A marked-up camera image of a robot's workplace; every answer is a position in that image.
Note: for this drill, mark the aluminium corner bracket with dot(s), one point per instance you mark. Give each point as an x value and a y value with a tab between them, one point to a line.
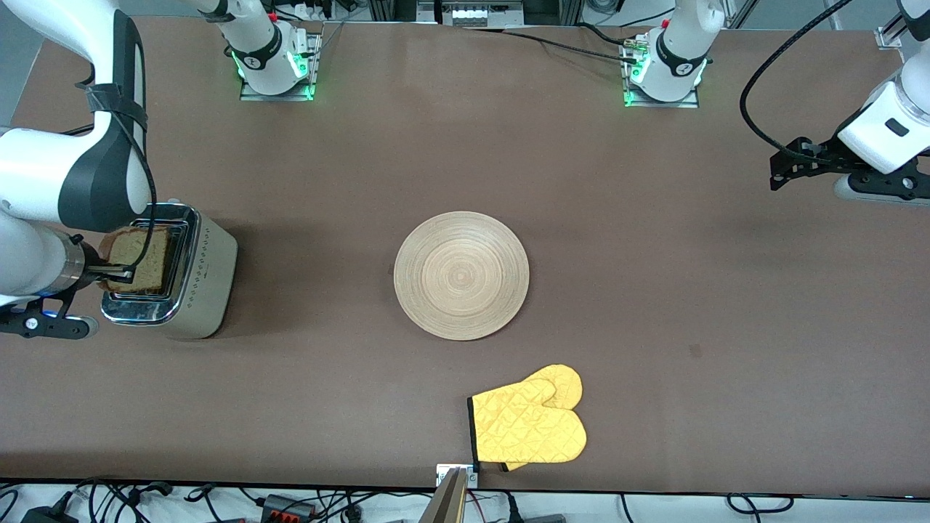
888	36

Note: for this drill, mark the yellow quilted oven mitt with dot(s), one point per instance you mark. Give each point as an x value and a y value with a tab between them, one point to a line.
527	428

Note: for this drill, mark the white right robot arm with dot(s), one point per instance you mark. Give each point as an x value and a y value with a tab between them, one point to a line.
43	167

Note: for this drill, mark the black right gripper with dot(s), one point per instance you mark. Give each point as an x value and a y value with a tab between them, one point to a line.
90	256

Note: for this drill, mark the brown bread slice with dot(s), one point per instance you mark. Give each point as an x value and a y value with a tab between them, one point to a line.
145	250

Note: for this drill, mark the round wooden plate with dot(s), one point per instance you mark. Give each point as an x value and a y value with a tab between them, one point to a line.
461	276

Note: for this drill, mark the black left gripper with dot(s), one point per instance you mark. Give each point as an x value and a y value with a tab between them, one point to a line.
826	155

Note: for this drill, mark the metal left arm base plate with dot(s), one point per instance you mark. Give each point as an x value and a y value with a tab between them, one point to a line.
690	104

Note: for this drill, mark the black power brick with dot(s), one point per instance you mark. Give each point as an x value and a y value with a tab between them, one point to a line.
47	514

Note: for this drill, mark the black orange power adapter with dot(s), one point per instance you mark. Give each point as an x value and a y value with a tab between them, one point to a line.
287	507

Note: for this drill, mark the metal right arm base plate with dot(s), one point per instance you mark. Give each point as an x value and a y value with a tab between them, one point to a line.
251	93

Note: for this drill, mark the silver two-slot toaster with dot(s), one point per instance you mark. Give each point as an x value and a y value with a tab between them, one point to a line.
203	280

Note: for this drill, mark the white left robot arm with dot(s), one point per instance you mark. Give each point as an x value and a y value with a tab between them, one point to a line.
679	51

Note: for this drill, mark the black plug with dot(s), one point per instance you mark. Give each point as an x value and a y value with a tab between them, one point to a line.
514	508

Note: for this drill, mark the grey power strip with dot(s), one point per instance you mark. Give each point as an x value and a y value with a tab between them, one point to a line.
476	13

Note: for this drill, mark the aluminium camera mount bar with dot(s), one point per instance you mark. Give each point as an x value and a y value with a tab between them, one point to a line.
447	501

